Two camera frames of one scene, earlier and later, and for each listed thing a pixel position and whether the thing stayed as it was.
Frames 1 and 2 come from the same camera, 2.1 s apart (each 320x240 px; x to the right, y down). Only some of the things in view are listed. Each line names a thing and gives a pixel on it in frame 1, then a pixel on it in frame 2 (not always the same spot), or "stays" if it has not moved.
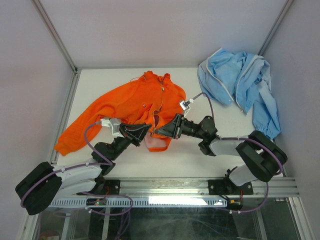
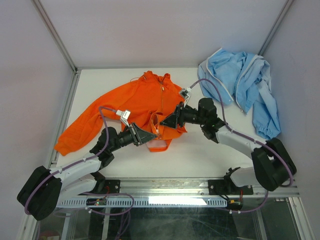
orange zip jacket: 149,100 stays
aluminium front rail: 192,187 stays
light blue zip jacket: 244,78 stays
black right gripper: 173,128 to 172,119
